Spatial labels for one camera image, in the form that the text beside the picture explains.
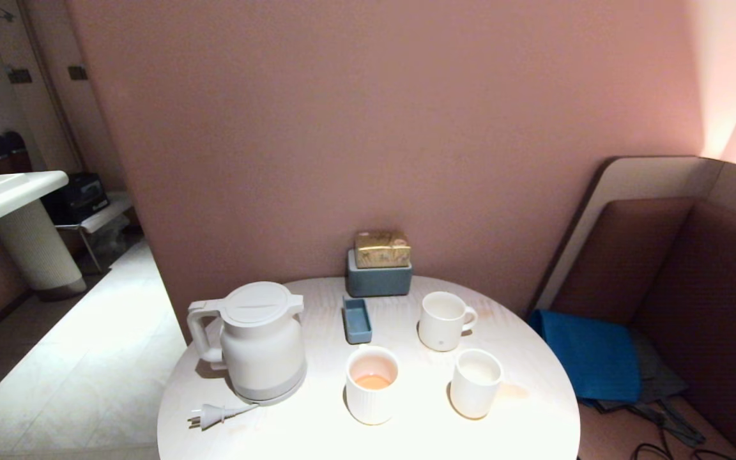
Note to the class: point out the white electric kettle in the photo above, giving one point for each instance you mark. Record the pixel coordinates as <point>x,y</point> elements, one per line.
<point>259,338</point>

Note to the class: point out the tall smooth white cup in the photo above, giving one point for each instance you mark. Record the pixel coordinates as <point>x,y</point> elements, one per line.
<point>473,399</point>

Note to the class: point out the gold tissue pack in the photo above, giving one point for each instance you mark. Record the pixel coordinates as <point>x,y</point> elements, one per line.
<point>382,249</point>

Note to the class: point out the blue-grey tissue box holder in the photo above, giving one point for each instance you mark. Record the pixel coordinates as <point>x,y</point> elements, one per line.
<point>377,282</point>

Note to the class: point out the small blue rectangular tray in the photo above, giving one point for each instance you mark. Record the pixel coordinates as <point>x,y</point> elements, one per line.
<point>357,322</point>

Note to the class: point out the wide ribbed white cup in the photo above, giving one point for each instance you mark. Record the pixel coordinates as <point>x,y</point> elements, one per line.
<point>372,402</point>

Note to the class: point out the grey round kettle base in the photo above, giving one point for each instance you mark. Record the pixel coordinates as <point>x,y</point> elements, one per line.
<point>294,388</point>

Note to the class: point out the blue fabric bag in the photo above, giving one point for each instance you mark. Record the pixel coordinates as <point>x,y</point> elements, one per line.
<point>591,358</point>

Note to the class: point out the wooden side shelf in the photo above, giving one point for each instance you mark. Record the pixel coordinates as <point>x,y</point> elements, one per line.
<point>109,211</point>

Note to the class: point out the beige bench side panel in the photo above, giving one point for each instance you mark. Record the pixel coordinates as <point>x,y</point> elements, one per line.
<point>636,182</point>

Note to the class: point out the black box appliance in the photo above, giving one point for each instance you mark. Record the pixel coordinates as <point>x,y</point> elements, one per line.
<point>80,198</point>

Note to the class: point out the grey fabric bag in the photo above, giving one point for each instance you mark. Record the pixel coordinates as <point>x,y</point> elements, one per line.
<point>659,377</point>

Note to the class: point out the black door hinge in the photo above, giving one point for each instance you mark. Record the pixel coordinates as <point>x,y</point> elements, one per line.
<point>78,73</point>
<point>20,76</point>

